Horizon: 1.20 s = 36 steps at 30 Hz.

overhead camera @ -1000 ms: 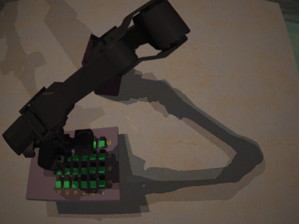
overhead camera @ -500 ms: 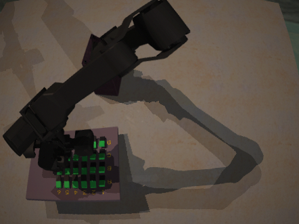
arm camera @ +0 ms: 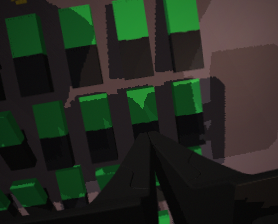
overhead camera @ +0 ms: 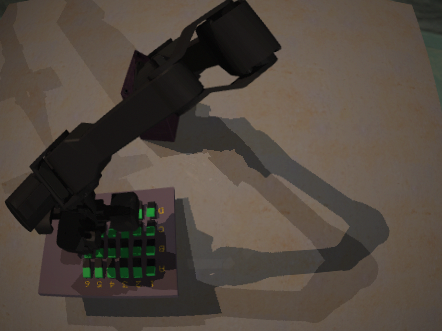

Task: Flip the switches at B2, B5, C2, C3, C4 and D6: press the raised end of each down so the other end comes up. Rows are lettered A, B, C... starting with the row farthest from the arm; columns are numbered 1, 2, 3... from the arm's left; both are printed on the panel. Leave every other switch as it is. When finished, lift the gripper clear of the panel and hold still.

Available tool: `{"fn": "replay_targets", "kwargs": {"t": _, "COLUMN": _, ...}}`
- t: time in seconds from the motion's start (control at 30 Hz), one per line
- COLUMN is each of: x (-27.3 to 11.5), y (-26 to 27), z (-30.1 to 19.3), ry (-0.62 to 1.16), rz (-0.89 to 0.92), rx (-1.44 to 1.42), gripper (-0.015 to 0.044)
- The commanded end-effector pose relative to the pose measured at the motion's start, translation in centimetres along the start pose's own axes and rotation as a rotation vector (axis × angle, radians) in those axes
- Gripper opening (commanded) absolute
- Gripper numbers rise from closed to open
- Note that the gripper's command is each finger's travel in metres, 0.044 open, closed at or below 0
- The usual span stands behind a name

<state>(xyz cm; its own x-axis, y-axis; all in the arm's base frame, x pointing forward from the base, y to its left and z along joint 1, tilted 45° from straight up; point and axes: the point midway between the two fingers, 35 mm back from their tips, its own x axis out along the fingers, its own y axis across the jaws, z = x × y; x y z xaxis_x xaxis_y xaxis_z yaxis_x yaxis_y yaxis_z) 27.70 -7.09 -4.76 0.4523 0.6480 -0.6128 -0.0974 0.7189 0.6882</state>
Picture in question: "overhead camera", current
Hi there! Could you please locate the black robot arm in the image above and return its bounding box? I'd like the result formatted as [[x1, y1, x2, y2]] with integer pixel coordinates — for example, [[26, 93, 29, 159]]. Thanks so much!
[[5, 0, 281, 255]]

